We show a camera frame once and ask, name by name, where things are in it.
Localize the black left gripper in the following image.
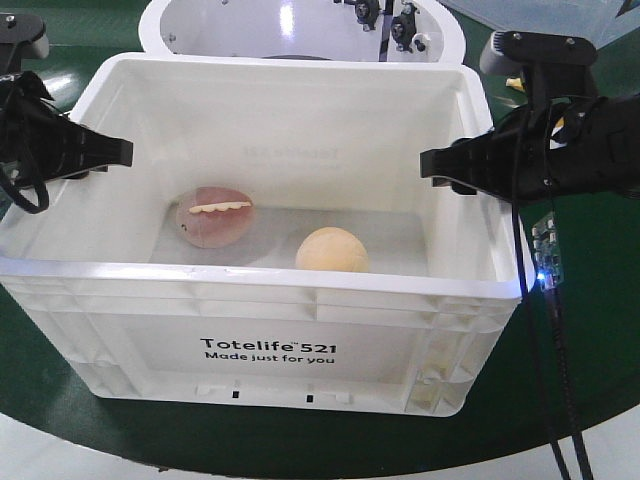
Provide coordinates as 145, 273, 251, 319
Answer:
1, 71, 133, 188

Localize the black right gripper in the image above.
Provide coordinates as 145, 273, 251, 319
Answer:
419, 94, 639, 203

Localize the brown toy football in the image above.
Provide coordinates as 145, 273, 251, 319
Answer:
175, 186, 255, 248

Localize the white plastic tote box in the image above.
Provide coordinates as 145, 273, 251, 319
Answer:
1, 53, 520, 416

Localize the cream foam baseball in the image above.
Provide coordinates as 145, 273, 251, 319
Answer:
295, 227, 369, 273

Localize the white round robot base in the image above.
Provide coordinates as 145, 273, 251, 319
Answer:
138, 1, 466, 64

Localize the small yellow toy piece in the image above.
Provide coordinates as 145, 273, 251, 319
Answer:
505, 78, 525, 92

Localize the green circuit board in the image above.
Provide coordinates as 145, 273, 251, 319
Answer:
531, 211, 564, 291

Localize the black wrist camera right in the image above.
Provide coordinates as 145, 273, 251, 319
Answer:
479, 31, 598, 103

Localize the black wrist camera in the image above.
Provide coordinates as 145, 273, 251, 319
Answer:
479, 31, 598, 103
1, 12, 50, 75

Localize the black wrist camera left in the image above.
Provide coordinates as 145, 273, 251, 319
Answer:
1, 12, 50, 75

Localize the black cable right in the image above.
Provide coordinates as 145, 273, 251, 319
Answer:
509, 99, 596, 480

